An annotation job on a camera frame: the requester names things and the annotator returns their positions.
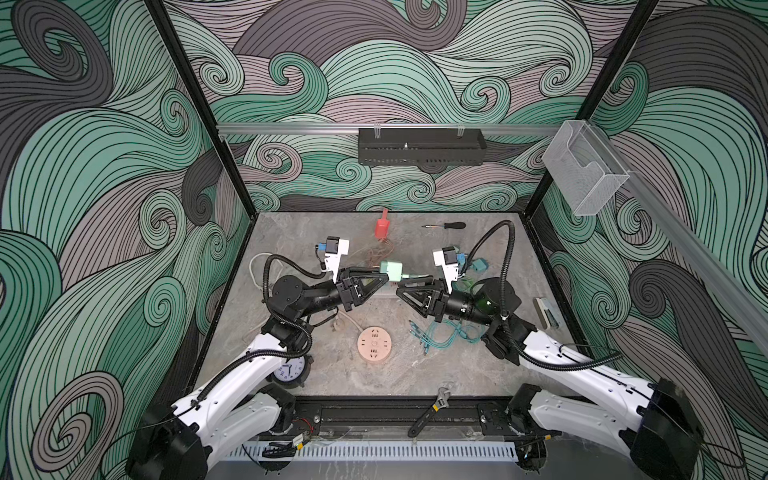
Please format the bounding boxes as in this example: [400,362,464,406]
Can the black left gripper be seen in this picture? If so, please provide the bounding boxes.
[296,269,385,324]

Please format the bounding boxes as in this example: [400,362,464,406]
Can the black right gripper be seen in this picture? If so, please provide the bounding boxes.
[404,274,501,331]

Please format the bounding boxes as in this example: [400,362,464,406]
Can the light green charger plug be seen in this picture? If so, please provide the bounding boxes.
[380,260,409,282]

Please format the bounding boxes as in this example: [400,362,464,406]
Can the pink usb cable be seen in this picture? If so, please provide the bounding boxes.
[347,236,400,271]

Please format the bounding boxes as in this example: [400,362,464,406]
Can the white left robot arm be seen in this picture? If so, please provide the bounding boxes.
[125,254,389,479]

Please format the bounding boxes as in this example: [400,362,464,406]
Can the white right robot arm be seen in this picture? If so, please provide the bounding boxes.
[396,220,704,479]

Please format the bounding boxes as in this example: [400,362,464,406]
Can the red plastic scoop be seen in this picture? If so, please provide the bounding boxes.
[374,208,390,241]

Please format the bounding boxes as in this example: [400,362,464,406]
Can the round pink socket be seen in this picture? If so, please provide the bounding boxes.
[357,326,392,364]

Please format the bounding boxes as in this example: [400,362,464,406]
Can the adjustable wrench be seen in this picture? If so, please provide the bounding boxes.
[407,386,451,438]

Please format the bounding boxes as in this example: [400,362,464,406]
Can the black alarm clock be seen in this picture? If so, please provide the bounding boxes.
[268,354,314,389]

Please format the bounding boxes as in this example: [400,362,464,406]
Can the small white silver box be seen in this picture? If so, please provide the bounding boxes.
[534,297,562,330]

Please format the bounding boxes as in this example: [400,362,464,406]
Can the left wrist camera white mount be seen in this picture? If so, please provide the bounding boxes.
[317,236,350,282]

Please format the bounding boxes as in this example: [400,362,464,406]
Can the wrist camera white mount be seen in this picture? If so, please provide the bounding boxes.
[317,236,350,282]
[433,246,463,293]

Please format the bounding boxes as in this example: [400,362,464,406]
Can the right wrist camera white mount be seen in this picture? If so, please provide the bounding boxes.
[433,246,463,293]

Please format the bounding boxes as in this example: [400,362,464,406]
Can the teal usb cable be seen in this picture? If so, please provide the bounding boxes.
[407,317,490,355]

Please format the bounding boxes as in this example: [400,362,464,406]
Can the black handle screwdriver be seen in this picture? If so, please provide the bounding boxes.
[423,222,466,230]

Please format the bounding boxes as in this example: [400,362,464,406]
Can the black wall tray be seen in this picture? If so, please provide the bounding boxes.
[357,127,488,172]

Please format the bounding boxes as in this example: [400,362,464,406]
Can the white slotted cable duct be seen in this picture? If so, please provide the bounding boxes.
[221,440,519,464]

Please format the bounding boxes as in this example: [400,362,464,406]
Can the aluminium rail back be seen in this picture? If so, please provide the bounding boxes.
[216,122,560,137]

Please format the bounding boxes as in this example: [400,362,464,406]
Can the aluminium rail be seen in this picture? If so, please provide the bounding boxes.
[595,127,767,352]
[216,122,560,137]

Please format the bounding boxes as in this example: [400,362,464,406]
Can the clear plastic wall holder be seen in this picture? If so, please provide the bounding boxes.
[543,120,629,217]

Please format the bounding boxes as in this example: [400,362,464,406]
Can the aluminium rail right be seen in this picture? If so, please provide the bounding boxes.
[595,127,767,352]

